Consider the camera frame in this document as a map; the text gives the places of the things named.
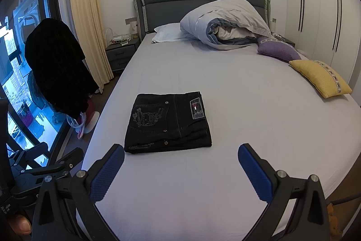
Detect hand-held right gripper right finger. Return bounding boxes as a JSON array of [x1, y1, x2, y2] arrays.
[[237, 143, 331, 241]]

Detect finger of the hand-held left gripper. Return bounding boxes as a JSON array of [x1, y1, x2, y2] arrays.
[[20, 147, 84, 182], [10, 142, 49, 171]]

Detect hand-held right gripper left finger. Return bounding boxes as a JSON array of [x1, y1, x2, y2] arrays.
[[30, 143, 125, 241]]

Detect black pants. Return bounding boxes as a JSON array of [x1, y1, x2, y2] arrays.
[[124, 91, 213, 154]]

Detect person's left hand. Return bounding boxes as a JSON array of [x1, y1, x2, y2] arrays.
[[8, 215, 32, 236]]

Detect bed with white sheet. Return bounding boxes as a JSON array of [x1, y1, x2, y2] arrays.
[[76, 32, 361, 241]]

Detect black hanging garment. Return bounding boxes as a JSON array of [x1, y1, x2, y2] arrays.
[[24, 19, 99, 120]]

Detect yellow pillow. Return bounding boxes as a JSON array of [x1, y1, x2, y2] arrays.
[[288, 59, 353, 99]]

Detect grey nightstand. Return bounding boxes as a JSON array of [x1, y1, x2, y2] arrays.
[[105, 38, 141, 72]]

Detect purple pillow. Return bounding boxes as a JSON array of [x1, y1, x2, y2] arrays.
[[257, 36, 302, 62]]

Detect clear plastic organizer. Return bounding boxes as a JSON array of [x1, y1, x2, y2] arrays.
[[109, 33, 133, 45]]

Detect dark nightstand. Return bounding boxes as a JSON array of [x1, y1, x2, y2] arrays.
[[272, 32, 296, 48]]

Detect cream curtain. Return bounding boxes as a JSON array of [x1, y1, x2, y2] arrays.
[[69, 0, 115, 86]]

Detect large window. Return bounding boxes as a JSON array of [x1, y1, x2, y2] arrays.
[[0, 0, 74, 157]]

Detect white pillow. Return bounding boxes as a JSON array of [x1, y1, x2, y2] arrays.
[[152, 23, 195, 44]]

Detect grey white duvet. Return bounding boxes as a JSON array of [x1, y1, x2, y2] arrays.
[[180, 0, 275, 51]]

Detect white wardrobe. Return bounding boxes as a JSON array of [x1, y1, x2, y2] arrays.
[[283, 0, 361, 109]]

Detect grey padded headboard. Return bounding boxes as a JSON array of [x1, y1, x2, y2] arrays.
[[132, 0, 273, 42]]

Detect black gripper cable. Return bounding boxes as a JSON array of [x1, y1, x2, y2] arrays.
[[327, 192, 361, 205]]

